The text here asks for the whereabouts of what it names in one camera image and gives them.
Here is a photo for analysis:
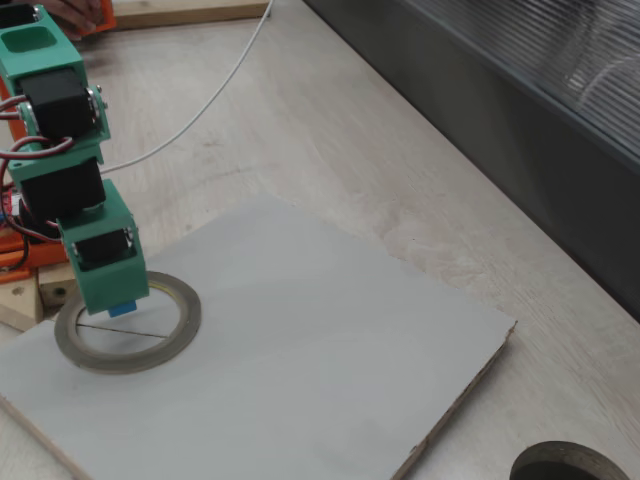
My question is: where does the blue cube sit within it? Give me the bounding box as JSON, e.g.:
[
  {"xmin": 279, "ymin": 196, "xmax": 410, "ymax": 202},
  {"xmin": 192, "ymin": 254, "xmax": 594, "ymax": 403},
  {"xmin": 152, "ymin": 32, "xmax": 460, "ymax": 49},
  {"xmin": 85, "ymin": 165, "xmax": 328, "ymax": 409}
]
[{"xmin": 107, "ymin": 298, "xmax": 140, "ymax": 319}]

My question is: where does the orange leader arm handle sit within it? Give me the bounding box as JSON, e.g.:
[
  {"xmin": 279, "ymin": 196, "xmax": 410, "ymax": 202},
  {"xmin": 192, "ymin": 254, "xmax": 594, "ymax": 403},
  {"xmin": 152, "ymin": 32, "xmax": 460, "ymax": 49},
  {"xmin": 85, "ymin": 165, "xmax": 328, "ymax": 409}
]
[{"xmin": 79, "ymin": 0, "xmax": 118, "ymax": 35}]

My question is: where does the person's hand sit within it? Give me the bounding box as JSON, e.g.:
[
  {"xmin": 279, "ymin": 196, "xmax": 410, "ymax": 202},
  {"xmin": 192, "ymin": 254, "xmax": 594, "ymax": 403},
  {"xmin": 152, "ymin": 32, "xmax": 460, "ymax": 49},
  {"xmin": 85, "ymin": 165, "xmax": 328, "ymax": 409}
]
[{"xmin": 46, "ymin": 0, "xmax": 105, "ymax": 42}]

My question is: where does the wedge-shaped wooden block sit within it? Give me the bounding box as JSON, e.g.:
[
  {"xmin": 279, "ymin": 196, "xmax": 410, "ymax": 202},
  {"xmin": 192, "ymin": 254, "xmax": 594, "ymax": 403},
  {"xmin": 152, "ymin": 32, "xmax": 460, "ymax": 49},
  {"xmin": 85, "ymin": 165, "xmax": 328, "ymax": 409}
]
[{"xmin": 0, "ymin": 272, "xmax": 46, "ymax": 334}]

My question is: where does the red circuit board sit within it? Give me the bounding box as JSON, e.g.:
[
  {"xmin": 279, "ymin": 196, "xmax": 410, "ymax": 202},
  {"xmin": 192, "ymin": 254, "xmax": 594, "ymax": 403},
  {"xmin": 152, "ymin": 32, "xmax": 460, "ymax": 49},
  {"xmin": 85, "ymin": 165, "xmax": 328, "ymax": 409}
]
[{"xmin": 0, "ymin": 183, "xmax": 22, "ymax": 227}]

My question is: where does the grey plywood board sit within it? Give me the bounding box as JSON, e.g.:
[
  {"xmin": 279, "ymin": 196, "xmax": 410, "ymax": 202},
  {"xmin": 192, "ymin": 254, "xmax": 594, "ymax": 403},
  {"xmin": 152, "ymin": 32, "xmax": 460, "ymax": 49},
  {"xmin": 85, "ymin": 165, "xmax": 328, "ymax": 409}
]
[{"xmin": 0, "ymin": 192, "xmax": 518, "ymax": 480}]

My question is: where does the light wooden plank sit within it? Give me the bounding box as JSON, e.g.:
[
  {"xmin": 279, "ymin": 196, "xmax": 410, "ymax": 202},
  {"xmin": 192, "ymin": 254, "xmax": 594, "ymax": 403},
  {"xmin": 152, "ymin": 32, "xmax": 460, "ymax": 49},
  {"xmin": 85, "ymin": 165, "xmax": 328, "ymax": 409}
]
[{"xmin": 112, "ymin": 0, "xmax": 271, "ymax": 31}]

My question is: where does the ribbed translucent window panel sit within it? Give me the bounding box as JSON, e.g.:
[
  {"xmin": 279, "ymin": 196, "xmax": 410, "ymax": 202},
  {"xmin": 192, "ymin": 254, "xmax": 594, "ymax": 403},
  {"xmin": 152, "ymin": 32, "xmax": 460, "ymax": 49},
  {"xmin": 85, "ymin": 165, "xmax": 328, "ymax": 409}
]
[{"xmin": 394, "ymin": 0, "xmax": 640, "ymax": 161}]

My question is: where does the grey tape ring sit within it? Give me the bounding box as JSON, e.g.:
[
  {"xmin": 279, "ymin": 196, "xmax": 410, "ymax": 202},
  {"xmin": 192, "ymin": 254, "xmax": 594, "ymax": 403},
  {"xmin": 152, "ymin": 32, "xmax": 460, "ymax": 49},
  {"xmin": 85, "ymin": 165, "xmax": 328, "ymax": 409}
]
[{"xmin": 53, "ymin": 270, "xmax": 203, "ymax": 376}]

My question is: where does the red white black servo cable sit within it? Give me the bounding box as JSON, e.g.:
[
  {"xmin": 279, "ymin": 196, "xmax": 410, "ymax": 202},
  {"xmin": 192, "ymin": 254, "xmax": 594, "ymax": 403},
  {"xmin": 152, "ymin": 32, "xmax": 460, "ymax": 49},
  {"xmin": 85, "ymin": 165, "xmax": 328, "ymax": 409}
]
[{"xmin": 0, "ymin": 94, "xmax": 77, "ymax": 162}]

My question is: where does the dark window frame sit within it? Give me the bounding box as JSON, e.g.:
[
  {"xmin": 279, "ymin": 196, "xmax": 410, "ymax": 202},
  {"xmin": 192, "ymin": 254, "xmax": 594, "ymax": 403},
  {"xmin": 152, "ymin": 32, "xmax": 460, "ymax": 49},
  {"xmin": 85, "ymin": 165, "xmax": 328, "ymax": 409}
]
[{"xmin": 303, "ymin": 0, "xmax": 640, "ymax": 324}]

